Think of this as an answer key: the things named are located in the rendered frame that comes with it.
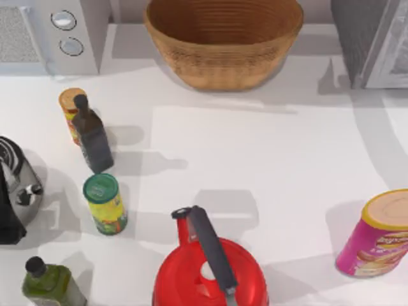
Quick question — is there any brown wicker basket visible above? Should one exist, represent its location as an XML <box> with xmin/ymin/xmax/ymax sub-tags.
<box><xmin>143</xmin><ymin>0</ymin><xmax>305</xmax><ymax>92</ymax></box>

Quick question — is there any dark square bottle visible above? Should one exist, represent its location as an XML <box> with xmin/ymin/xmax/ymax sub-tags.
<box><xmin>71</xmin><ymin>94</ymin><xmax>115</xmax><ymax>175</ymax></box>

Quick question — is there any green and yellow can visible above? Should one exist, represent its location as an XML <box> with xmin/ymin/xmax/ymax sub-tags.
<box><xmin>82</xmin><ymin>173</ymin><xmax>129</xmax><ymax>237</ymax></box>

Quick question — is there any red kettle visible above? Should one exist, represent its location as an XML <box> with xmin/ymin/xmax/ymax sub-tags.
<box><xmin>152</xmin><ymin>205</ymin><xmax>270</xmax><ymax>306</ymax></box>

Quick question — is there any orange can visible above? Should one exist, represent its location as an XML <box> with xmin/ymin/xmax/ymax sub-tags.
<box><xmin>58</xmin><ymin>87</ymin><xmax>89</xmax><ymax>147</ymax></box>

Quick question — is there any round microwave knob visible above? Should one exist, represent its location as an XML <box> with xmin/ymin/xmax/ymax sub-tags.
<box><xmin>50</xmin><ymin>10</ymin><xmax>78</xmax><ymax>31</ymax></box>
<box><xmin>59</xmin><ymin>36</ymin><xmax>85</xmax><ymax>57</ymax></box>

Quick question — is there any pale microwave oven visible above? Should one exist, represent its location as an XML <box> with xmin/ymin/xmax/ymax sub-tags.
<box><xmin>0</xmin><ymin>0</ymin><xmax>112</xmax><ymax>76</ymax></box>

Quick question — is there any pink can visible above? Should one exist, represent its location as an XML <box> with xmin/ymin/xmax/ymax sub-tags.
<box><xmin>335</xmin><ymin>188</ymin><xmax>408</xmax><ymax>280</ymax></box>

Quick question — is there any black and silver toaster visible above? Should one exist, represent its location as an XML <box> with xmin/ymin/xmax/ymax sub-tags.
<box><xmin>0</xmin><ymin>136</ymin><xmax>45</xmax><ymax>245</ymax></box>

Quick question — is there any green square bottle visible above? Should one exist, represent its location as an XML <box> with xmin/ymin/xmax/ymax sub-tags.
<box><xmin>21</xmin><ymin>256</ymin><xmax>88</xmax><ymax>306</ymax></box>

